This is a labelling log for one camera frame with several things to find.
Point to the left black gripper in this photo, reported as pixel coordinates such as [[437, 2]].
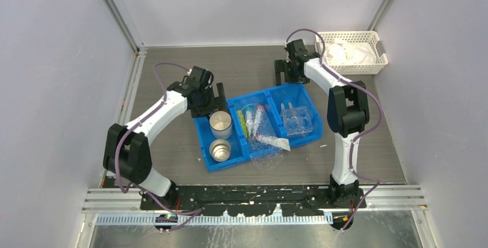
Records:
[[216, 104]]

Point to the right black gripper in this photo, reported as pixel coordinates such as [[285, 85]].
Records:
[[281, 66]]

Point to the blue three-compartment bin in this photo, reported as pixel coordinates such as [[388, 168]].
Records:
[[274, 99]]

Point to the white plastic basket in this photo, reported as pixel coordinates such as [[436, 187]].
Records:
[[370, 37]]

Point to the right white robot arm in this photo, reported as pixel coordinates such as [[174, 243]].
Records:
[[347, 111]]

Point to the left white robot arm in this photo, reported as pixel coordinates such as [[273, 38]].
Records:
[[127, 147]]

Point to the green toothpaste tube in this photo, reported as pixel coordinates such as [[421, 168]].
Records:
[[242, 122]]

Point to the white toothpaste tube teal cap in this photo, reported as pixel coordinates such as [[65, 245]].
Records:
[[249, 121]]

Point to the white toothpaste tube orange cap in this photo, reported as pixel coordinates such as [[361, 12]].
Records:
[[258, 117]]

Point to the clear acrylic toothbrush holder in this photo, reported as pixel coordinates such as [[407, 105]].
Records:
[[297, 121]]

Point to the white toothpaste tube red cap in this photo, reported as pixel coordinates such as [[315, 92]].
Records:
[[281, 143]]

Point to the white-inside mug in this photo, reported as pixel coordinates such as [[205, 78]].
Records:
[[220, 123]]

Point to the steel cup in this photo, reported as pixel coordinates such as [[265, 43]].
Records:
[[220, 150]]

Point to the white cloth in basket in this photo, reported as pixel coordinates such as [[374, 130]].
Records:
[[342, 52]]

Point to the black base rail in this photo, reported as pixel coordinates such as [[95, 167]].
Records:
[[251, 200]]

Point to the aluminium frame extrusion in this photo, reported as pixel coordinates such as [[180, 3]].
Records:
[[116, 209]]

